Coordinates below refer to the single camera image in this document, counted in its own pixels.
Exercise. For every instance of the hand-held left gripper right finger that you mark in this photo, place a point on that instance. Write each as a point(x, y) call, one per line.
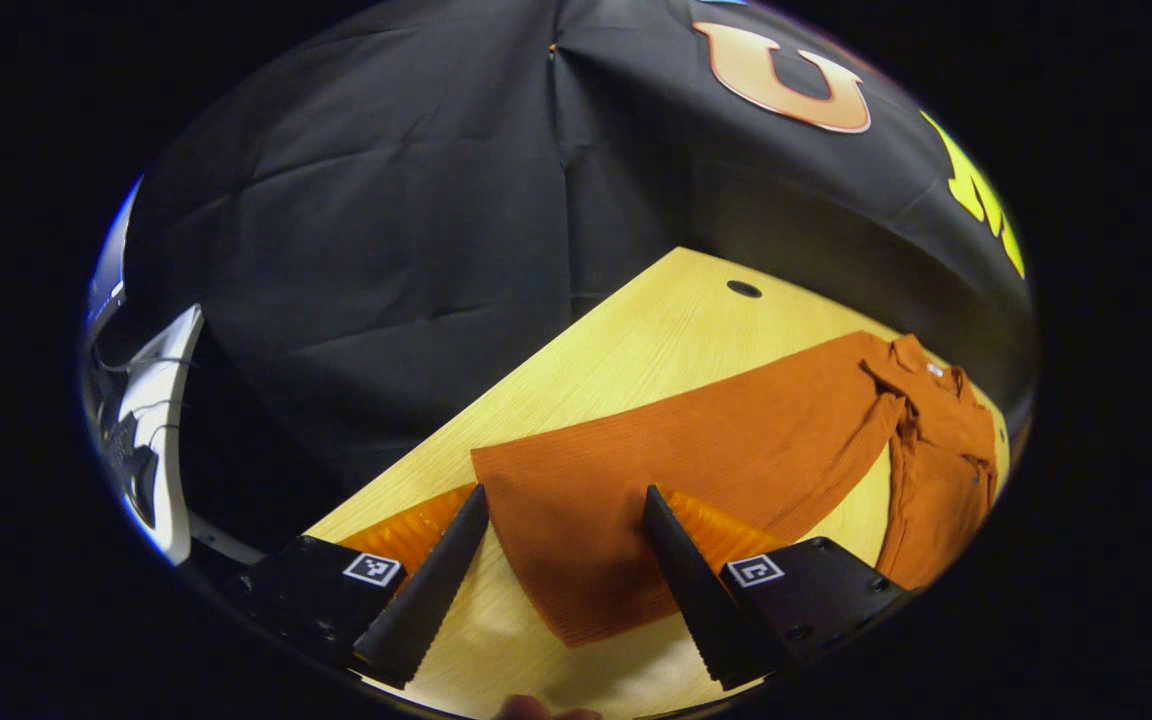
point(691, 600)

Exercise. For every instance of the orange button-up shirt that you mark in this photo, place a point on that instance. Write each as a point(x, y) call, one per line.
point(686, 450)

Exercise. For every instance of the black backdrop cloth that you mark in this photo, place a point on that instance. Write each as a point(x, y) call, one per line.
point(386, 250)

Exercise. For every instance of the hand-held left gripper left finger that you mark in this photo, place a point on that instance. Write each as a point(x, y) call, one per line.
point(431, 600)

